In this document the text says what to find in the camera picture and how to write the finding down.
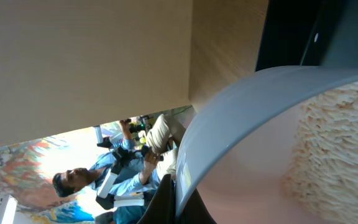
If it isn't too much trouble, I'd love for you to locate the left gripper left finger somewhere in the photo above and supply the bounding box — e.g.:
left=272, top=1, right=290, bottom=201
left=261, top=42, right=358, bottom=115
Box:
left=137, top=174, right=175, bottom=224

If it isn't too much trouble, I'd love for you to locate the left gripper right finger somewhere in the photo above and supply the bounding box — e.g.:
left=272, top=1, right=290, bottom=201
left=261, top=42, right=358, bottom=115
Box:
left=177, top=190, right=216, bottom=224

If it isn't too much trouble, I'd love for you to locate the pink bowl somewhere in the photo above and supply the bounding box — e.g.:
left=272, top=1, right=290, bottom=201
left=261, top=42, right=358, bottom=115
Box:
left=175, top=66, right=358, bottom=223

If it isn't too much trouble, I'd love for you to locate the pile of rice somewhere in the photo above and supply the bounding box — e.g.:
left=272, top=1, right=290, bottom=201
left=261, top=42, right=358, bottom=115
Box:
left=282, top=83, right=358, bottom=223

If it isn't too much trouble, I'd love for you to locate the man in blue shirt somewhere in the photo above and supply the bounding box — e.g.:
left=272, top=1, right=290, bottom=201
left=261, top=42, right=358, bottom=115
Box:
left=52, top=113, right=186, bottom=224

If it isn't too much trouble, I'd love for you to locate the colourful wall painting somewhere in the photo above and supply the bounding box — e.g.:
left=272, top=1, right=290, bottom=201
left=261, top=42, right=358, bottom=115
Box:
left=0, top=128, right=107, bottom=223

